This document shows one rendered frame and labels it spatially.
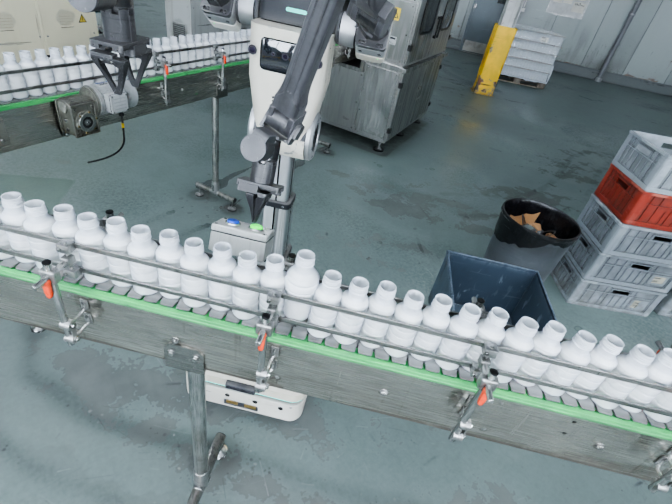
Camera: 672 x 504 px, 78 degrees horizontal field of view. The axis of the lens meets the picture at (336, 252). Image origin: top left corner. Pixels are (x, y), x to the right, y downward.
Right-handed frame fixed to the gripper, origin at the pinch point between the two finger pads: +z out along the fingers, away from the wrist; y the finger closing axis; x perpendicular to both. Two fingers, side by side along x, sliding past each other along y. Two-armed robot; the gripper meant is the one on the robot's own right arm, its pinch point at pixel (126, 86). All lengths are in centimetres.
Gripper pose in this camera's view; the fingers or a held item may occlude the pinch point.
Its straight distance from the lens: 101.2
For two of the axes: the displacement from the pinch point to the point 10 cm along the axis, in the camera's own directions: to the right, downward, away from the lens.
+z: -1.8, 7.9, 5.9
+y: -1.6, 5.7, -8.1
